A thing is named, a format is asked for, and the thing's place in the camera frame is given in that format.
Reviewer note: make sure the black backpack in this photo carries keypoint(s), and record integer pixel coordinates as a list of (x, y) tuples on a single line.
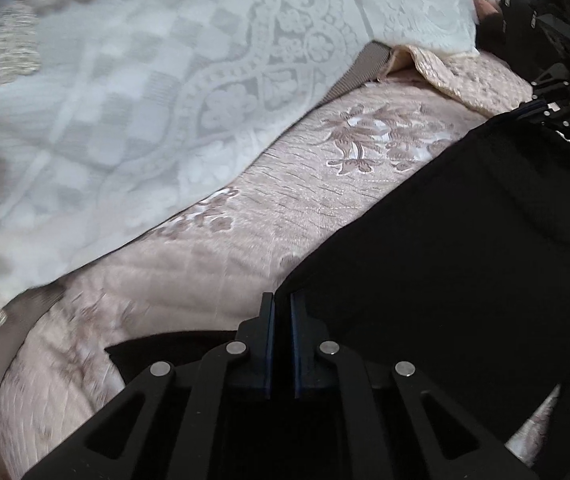
[(510, 35)]

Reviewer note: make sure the pink quilted bedspread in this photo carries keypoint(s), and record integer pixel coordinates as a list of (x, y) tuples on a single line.
[(265, 195)]

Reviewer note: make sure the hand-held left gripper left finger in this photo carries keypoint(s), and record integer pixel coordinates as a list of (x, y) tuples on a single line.
[(268, 355)]

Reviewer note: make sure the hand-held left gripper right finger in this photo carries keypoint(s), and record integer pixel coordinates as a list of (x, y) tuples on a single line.
[(297, 355)]

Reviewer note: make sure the white lace cover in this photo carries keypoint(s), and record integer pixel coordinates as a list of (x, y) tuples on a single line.
[(165, 85)]

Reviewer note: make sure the pink cloth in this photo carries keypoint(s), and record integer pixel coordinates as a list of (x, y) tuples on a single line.
[(485, 10)]

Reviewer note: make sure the black pants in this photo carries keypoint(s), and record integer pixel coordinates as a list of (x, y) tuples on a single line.
[(440, 260)]

